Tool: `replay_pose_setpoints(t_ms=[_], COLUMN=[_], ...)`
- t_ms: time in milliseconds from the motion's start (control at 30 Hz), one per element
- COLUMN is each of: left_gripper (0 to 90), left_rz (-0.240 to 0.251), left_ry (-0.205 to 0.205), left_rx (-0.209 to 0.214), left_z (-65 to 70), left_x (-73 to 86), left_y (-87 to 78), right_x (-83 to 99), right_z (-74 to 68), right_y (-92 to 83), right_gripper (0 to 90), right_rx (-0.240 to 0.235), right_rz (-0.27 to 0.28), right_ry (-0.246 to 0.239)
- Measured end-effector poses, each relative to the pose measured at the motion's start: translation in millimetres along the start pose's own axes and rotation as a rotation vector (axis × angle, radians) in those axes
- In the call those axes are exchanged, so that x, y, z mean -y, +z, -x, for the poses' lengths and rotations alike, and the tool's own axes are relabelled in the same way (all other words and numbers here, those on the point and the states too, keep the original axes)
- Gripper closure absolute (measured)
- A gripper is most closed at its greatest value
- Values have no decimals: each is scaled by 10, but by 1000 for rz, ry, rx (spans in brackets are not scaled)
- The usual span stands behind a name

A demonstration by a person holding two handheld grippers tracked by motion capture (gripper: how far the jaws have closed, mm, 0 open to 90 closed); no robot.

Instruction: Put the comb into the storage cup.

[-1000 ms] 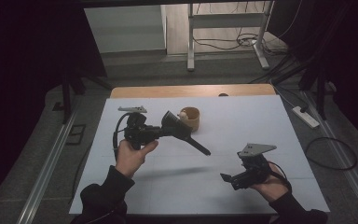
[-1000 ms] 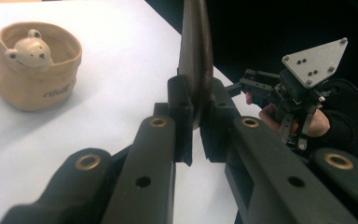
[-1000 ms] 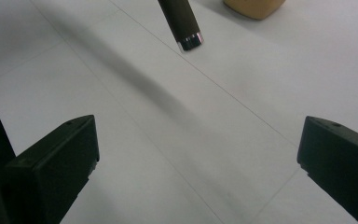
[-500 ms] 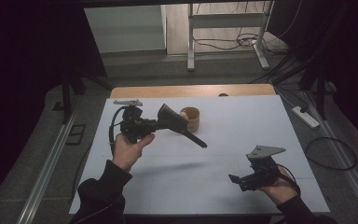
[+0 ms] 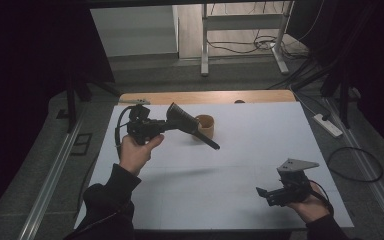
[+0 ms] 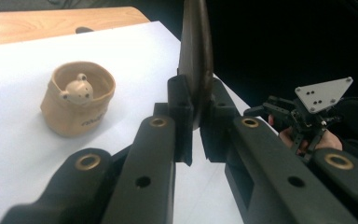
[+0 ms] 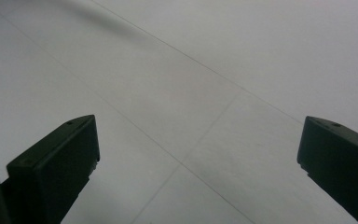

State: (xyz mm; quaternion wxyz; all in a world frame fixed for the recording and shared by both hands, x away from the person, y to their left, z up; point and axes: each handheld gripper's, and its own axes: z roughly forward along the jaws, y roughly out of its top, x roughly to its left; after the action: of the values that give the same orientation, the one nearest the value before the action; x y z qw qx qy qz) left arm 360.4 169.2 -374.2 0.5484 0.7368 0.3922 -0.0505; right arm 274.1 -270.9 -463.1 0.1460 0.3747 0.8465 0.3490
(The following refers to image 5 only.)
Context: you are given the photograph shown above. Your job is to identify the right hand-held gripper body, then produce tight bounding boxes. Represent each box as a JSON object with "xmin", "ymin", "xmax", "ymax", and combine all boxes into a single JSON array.
[{"xmin": 276, "ymin": 158, "xmax": 321, "ymax": 206}]

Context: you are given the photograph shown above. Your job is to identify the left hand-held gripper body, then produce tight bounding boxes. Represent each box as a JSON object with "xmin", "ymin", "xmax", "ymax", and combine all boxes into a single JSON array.
[{"xmin": 125, "ymin": 104, "xmax": 168, "ymax": 146}]

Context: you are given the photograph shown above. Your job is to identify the brown tape roll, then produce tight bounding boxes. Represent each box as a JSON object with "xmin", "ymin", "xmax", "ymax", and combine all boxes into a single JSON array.
[{"xmin": 194, "ymin": 114, "xmax": 216, "ymax": 140}]

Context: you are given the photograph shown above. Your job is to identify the person's left hand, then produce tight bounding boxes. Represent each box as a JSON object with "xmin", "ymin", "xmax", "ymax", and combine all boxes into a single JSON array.
[{"xmin": 118, "ymin": 133, "xmax": 165, "ymax": 177}]

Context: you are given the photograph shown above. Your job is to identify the person's right hand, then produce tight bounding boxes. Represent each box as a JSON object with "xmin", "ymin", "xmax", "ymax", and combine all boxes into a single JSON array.
[{"xmin": 287, "ymin": 182, "xmax": 332, "ymax": 224}]

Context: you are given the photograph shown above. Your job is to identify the wooden table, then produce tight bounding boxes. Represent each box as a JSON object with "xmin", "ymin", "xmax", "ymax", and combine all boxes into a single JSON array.
[{"xmin": 117, "ymin": 89, "xmax": 297, "ymax": 106}]

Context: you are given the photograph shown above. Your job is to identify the white table board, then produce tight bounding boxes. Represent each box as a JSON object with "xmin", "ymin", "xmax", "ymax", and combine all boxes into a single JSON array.
[{"xmin": 74, "ymin": 101, "xmax": 354, "ymax": 231}]

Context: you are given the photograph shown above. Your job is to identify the black floor socket plate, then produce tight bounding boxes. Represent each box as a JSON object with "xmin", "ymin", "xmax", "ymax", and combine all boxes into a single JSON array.
[{"xmin": 69, "ymin": 132, "xmax": 94, "ymax": 157}]

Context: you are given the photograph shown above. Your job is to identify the white power strip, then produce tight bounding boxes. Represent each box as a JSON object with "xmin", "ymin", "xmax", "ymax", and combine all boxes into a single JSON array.
[{"xmin": 313, "ymin": 113, "xmax": 344, "ymax": 139}]

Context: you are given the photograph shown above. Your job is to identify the black tripod stand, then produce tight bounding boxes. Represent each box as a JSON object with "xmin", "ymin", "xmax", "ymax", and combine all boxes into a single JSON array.
[
  {"xmin": 291, "ymin": 56, "xmax": 354, "ymax": 130},
  {"xmin": 63, "ymin": 63, "xmax": 123, "ymax": 134}
]

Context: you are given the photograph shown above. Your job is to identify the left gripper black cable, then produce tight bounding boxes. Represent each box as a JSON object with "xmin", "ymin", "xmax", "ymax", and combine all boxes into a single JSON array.
[{"xmin": 114, "ymin": 105, "xmax": 135, "ymax": 158}]

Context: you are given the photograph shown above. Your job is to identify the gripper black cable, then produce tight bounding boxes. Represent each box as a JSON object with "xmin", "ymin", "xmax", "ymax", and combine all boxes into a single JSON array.
[
  {"xmin": 114, "ymin": 105, "xmax": 135, "ymax": 158},
  {"xmin": 308, "ymin": 179, "xmax": 335, "ymax": 215}
]

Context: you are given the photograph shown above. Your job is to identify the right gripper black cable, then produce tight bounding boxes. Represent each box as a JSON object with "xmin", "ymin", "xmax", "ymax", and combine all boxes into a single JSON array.
[{"xmin": 308, "ymin": 179, "xmax": 335, "ymax": 215}]

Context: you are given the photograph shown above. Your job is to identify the white metal desk frame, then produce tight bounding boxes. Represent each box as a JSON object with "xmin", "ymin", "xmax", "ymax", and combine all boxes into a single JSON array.
[{"xmin": 199, "ymin": 0, "xmax": 295, "ymax": 77}]

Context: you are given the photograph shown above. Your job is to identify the aluminium floor rail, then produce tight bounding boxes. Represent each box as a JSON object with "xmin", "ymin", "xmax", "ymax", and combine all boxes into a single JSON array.
[
  {"xmin": 324, "ymin": 96, "xmax": 384, "ymax": 238},
  {"xmin": 17, "ymin": 116, "xmax": 85, "ymax": 240}
]

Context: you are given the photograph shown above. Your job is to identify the black looped floor cable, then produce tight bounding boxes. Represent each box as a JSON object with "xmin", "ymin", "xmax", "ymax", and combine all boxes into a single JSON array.
[{"xmin": 326, "ymin": 146, "xmax": 384, "ymax": 184}]

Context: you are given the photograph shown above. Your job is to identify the tangled black floor cables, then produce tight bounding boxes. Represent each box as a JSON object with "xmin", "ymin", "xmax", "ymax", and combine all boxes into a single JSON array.
[{"xmin": 206, "ymin": 31, "xmax": 311, "ymax": 57}]

